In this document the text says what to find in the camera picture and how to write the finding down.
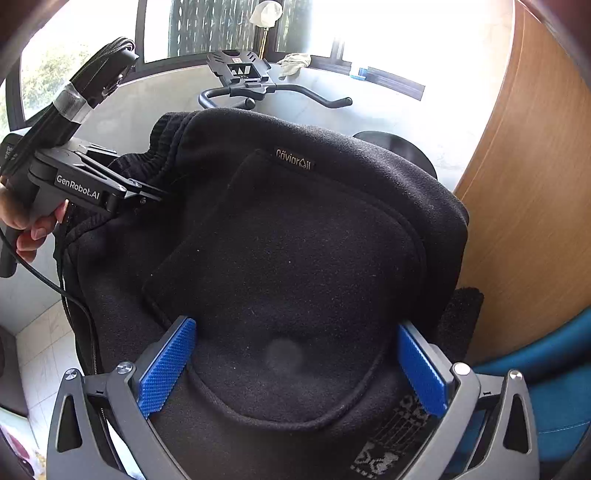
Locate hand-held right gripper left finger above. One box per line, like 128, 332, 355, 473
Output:
46, 315, 198, 480

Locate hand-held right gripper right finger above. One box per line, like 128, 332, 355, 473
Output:
397, 320, 542, 480

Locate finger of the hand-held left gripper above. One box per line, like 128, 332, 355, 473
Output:
105, 178, 168, 208
59, 137, 122, 163

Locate black fleece pants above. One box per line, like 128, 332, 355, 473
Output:
53, 107, 470, 480

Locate person's left hand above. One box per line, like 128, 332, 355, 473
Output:
0, 178, 68, 260

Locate teal chair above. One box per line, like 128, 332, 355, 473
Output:
462, 314, 591, 463

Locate crumpled beige cloth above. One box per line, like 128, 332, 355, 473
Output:
276, 52, 313, 79

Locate wooden cabinet panel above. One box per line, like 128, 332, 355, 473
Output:
454, 8, 591, 366

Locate white hanging cloth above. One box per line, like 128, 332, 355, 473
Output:
249, 0, 283, 29

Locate taped black cable bundle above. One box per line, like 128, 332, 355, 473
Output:
25, 37, 140, 153

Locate black window frame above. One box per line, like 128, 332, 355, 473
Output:
0, 0, 426, 132

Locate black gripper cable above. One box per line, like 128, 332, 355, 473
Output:
0, 226, 105, 380

